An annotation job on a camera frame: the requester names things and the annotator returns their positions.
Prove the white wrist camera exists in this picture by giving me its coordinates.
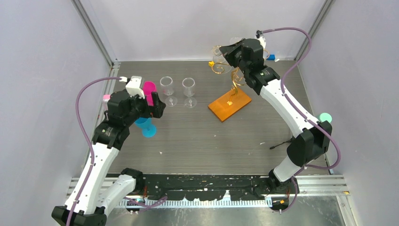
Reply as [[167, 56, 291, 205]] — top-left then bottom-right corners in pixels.
[[255, 30, 266, 50], [120, 76, 146, 99]]

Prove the clear wine glass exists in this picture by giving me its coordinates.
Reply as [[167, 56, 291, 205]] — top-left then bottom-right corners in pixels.
[[182, 77, 197, 108], [160, 76, 177, 107]]

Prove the small black tripod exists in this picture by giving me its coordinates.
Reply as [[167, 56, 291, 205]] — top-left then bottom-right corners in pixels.
[[269, 140, 292, 150]]

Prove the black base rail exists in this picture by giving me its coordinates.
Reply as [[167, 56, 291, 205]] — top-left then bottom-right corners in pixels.
[[123, 167, 300, 202]]

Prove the pink wedge stand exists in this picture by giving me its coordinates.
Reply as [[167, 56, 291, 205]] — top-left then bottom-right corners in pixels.
[[102, 95, 111, 111]]

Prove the blue wine glass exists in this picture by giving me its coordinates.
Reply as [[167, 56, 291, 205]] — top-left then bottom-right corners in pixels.
[[134, 117, 157, 138]]

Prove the pink wine glass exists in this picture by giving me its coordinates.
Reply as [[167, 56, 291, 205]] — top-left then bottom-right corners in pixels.
[[143, 81, 157, 106]]

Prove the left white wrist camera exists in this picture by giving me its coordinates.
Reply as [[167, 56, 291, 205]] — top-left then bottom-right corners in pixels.
[[120, 76, 146, 99]]

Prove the clear glass hanging left rear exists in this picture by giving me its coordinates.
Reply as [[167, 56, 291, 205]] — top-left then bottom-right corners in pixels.
[[212, 45, 229, 66]]

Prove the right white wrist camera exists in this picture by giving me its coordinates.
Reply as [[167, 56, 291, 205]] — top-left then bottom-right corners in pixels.
[[255, 30, 266, 50]]

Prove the mint green bottle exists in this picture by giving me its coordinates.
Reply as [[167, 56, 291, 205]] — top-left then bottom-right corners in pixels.
[[318, 113, 332, 123]]

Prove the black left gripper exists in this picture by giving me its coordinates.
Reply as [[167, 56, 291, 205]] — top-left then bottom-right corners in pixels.
[[124, 91, 165, 126]]

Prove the clear glass hanging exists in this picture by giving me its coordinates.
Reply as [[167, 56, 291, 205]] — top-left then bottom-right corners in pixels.
[[212, 45, 229, 66], [230, 37, 245, 46]]

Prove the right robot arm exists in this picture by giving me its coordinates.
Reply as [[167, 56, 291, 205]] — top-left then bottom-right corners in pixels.
[[219, 39, 332, 193]]

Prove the blue cube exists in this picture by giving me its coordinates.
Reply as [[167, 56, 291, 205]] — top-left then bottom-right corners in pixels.
[[267, 54, 276, 61]]

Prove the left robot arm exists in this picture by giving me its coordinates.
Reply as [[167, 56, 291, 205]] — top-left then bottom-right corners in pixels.
[[51, 89, 166, 226]]

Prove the orange wooden rack base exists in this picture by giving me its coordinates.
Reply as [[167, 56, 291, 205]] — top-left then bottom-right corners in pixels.
[[208, 88, 252, 122]]

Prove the gold wire wine glass rack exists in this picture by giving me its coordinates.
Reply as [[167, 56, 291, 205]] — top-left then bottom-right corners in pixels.
[[210, 45, 270, 105]]

